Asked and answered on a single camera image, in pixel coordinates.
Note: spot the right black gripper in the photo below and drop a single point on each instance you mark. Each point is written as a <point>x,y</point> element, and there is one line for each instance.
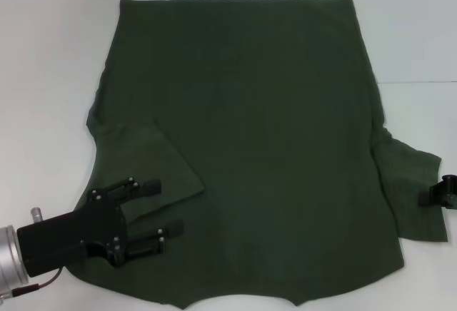
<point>450,189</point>

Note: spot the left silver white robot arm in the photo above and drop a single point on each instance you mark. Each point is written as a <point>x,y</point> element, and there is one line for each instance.
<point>10,257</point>

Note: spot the dark green shirt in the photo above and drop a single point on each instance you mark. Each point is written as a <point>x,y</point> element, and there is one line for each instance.
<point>250,93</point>

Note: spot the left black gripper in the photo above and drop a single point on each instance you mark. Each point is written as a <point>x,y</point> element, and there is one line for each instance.
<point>71,232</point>

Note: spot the left silver connector post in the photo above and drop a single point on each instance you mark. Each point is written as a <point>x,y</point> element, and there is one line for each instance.
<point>36,215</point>

